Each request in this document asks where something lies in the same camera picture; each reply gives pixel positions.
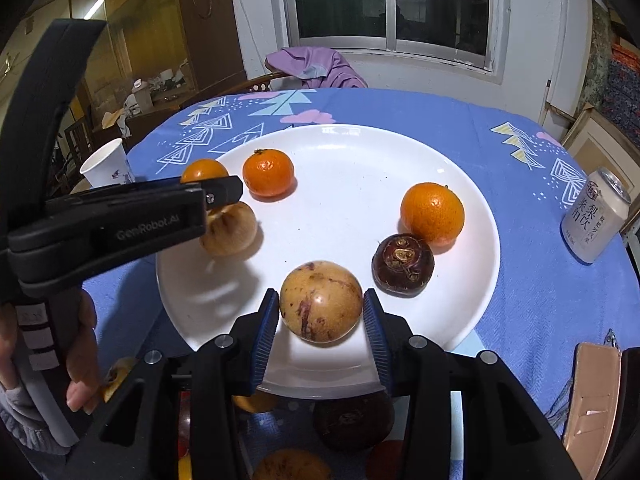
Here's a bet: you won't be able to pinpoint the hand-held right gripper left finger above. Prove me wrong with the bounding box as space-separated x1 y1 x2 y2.
65 289 281 480

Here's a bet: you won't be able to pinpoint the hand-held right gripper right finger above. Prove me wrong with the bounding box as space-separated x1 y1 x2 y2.
362 287 581 480

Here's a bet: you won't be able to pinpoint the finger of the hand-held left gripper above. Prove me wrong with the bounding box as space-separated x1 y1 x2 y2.
202 175 245 209

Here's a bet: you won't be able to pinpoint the tan round fruit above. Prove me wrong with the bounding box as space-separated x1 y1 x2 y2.
279 260 364 344
252 449 333 480
200 201 259 259

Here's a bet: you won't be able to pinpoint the white plate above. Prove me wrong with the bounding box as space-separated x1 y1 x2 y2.
156 124 502 400

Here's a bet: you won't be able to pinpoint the red round fruit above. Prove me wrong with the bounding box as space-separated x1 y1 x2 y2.
177 395 194 461
367 440 406 480

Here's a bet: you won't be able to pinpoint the yellow-orange round fruit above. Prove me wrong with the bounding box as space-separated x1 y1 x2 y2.
102 357 139 403

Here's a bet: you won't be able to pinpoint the person's left forearm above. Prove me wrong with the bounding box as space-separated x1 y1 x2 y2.
0 377 76 461

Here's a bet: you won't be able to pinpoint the person's left hand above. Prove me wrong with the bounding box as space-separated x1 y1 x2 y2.
65 291 103 415

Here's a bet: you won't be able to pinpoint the small orange mandarin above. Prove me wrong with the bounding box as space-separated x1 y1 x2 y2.
180 158 230 186

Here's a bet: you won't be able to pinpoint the small orange fruit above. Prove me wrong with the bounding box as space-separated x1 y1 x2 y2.
232 392 279 414

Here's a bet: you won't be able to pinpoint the white paper cup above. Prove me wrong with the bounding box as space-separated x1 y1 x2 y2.
80 138 136 190

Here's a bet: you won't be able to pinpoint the dark purple fruit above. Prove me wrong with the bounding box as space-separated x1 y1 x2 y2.
312 392 396 453
371 234 436 297

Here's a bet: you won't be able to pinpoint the dark wooden chair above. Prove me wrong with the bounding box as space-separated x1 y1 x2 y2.
64 117 94 163

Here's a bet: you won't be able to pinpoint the curved wooden chair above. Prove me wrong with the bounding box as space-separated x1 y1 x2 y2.
235 71 288 95

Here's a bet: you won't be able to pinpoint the large orange mandarin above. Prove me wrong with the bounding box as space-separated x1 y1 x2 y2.
400 182 466 248

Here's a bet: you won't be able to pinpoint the purple jacket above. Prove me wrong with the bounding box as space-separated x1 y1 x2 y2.
265 46 369 91

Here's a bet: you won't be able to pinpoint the wooden glass cabinet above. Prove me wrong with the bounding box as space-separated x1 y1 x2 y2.
67 0 246 126

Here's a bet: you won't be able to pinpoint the blue printed tablecloth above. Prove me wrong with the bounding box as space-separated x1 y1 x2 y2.
80 87 640 480

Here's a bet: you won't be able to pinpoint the brown and black cardboard pieces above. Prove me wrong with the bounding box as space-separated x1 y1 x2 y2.
562 342 623 480

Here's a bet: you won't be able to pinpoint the white framed window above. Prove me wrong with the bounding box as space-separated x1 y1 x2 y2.
280 0 511 83

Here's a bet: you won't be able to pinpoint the white drink can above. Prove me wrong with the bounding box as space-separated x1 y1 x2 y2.
560 167 632 265

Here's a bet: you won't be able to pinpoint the framed pictures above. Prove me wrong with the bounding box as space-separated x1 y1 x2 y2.
560 104 640 196

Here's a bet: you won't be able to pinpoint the stack of folded patterned rugs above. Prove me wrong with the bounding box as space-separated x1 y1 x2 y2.
580 0 640 133

